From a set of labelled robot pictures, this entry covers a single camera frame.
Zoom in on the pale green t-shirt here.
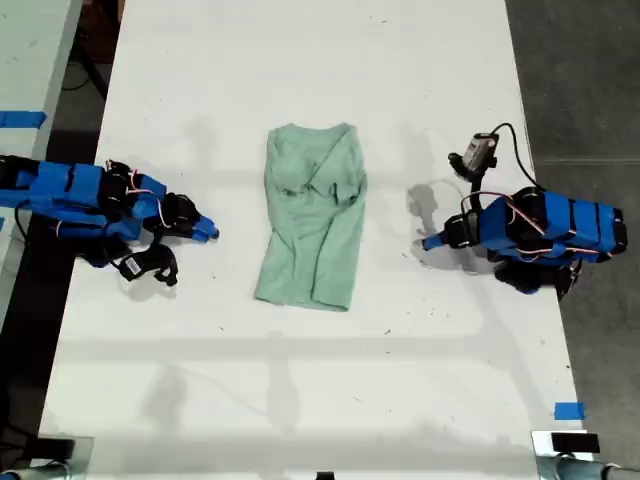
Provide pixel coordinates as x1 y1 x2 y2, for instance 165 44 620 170
253 122 370 314

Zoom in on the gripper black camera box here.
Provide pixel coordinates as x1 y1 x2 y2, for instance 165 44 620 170
116 243 181 288
448 132 499 179

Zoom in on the short blue tape strip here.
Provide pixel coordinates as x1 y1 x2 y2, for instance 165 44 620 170
554 400 587 422

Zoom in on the small black box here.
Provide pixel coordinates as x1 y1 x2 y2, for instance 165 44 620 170
35 436 77 459
550 433 601 454

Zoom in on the long blue tape strip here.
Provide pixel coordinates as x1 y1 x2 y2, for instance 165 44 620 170
0 110 48 129

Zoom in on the white side table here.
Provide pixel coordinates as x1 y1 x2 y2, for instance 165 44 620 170
0 0 85 329

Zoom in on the black camera cable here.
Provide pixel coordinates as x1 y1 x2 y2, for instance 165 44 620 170
492 121 540 192

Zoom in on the black camera stalk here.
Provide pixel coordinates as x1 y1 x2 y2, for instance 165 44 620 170
467 172 487 211

